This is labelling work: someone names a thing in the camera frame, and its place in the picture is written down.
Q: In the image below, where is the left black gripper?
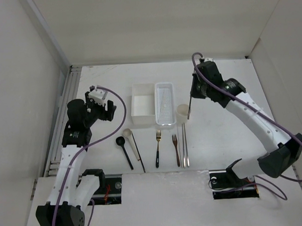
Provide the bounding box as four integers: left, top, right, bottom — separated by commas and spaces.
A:
83, 91, 116, 128

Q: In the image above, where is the brown wooden fork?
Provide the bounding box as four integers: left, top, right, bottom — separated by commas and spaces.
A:
172, 134, 181, 167

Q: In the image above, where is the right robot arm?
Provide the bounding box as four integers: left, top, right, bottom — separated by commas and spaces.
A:
190, 59, 302, 187

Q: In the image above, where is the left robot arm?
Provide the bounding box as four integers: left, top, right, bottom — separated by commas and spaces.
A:
36, 89, 116, 226

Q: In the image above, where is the cream paper cup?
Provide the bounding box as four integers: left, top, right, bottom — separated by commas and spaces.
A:
176, 104, 189, 124

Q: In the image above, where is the white perforated basket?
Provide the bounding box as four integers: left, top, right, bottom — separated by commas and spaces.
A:
154, 82, 176, 128

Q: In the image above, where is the black spoon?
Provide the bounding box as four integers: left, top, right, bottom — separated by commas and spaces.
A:
116, 136, 134, 170

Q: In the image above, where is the cream wooden spoon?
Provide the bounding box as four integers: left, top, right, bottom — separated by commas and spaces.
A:
122, 128, 140, 161

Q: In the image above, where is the white square box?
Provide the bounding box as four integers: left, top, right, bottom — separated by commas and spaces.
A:
131, 83, 156, 126

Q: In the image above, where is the dark thin chopstick left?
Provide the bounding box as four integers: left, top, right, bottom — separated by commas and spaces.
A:
131, 132, 146, 173

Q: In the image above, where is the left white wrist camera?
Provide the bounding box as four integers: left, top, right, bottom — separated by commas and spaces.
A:
88, 86, 108, 106

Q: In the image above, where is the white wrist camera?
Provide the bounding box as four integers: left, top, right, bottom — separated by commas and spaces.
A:
199, 57, 214, 63
88, 86, 108, 106

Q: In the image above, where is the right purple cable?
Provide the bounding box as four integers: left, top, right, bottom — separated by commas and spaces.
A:
191, 47, 302, 205

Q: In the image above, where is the purple cable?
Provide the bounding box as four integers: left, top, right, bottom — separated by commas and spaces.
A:
43, 85, 132, 226
191, 47, 302, 205

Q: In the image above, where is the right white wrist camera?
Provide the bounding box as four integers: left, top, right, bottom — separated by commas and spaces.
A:
199, 57, 214, 63

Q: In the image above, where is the aluminium rail frame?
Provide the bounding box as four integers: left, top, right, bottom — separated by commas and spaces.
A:
41, 66, 82, 177

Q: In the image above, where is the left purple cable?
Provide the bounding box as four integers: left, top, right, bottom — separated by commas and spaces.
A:
43, 85, 132, 226

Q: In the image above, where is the gold fork black handle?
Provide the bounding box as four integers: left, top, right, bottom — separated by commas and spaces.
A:
155, 129, 162, 168

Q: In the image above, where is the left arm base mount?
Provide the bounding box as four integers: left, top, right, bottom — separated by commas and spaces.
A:
92, 174, 122, 206

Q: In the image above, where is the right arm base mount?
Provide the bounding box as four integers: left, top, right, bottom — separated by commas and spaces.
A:
208, 170, 259, 200

